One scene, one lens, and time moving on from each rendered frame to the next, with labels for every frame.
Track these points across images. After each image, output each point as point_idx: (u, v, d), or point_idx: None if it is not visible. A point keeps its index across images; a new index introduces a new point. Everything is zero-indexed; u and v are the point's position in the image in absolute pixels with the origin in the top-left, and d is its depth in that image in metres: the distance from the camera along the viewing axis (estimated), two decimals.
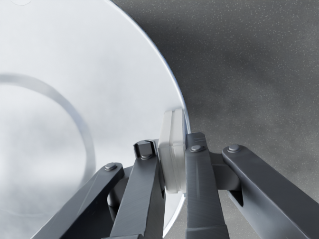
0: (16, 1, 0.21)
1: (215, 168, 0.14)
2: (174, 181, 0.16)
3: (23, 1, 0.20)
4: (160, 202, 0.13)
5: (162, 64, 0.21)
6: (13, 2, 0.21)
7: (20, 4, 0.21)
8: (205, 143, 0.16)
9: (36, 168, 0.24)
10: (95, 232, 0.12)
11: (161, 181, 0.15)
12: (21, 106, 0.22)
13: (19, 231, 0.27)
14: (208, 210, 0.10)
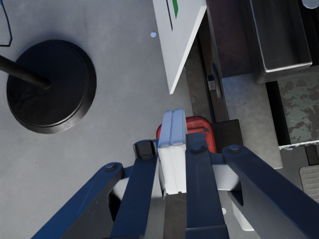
0: None
1: (215, 168, 0.14)
2: (174, 181, 0.16)
3: None
4: (160, 202, 0.13)
5: None
6: None
7: None
8: (205, 143, 0.16)
9: None
10: (95, 232, 0.12)
11: (161, 181, 0.15)
12: None
13: None
14: (208, 210, 0.10)
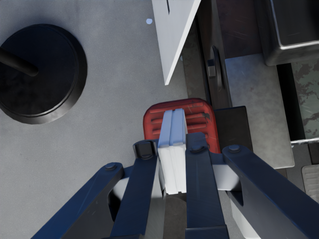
0: None
1: (215, 168, 0.14)
2: (174, 181, 0.16)
3: None
4: (160, 202, 0.13)
5: None
6: None
7: None
8: (205, 143, 0.16)
9: None
10: (95, 232, 0.12)
11: (161, 181, 0.15)
12: None
13: None
14: (208, 210, 0.10)
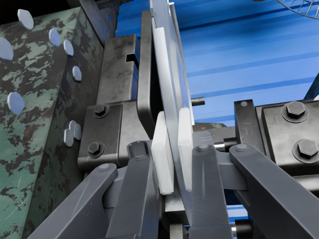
0: None
1: (222, 167, 0.14)
2: (168, 182, 0.16)
3: None
4: (154, 202, 0.13)
5: None
6: None
7: None
8: (212, 142, 0.16)
9: (184, 86, 0.34)
10: (89, 233, 0.12)
11: (155, 182, 0.15)
12: (180, 76, 0.28)
13: None
14: (213, 210, 0.10)
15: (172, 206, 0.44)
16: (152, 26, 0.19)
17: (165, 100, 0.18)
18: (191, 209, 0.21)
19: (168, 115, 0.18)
